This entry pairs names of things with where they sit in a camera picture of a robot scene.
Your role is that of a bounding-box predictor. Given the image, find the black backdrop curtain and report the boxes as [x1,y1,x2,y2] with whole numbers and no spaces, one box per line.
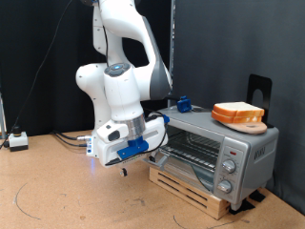
[0,0,173,137]

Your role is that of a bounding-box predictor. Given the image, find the black base cable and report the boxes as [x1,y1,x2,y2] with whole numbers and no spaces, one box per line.
[53,133,90,148]

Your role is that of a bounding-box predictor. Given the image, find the silver toaster oven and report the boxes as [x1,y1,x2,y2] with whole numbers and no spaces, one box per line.
[141,105,280,212]

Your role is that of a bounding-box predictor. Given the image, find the wire oven rack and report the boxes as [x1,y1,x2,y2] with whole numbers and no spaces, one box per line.
[160,130,222,171]

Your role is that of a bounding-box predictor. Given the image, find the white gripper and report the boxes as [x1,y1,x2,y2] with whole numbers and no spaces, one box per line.
[96,115,170,177]

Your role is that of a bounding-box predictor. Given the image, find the black cable with metal connector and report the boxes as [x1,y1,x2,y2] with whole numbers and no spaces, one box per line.
[51,129,93,142]

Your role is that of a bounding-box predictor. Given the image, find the dark grey backdrop curtain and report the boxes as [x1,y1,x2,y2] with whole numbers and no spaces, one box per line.
[173,0,305,216]

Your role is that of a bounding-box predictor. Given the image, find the wrist camera with blue bracket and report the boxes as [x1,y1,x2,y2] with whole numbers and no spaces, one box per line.
[104,136,151,167]

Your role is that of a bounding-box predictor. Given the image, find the metal frame post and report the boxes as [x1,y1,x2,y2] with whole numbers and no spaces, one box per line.
[0,92,8,139]

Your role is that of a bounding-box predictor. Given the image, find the slatted wooden crate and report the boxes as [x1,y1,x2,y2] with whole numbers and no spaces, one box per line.
[149,165,231,220]

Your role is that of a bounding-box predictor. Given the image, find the black camera cable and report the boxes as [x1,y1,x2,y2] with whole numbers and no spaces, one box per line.
[0,0,170,156]

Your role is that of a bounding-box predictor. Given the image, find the round wooden board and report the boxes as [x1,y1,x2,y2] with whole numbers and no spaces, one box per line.
[218,120,268,135]

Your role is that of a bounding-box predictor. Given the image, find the black foam pad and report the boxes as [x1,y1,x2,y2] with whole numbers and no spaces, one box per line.
[229,198,256,216]
[248,190,267,203]

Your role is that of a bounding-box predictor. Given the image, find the black metal bookend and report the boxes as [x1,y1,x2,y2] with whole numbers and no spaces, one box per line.
[246,73,275,129]

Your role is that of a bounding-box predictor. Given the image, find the emergency stop button box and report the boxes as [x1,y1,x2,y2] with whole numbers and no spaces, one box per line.
[8,125,30,153]

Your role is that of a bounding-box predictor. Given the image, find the silver oven knob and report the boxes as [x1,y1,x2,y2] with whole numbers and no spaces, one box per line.
[216,179,233,195]
[221,159,237,175]

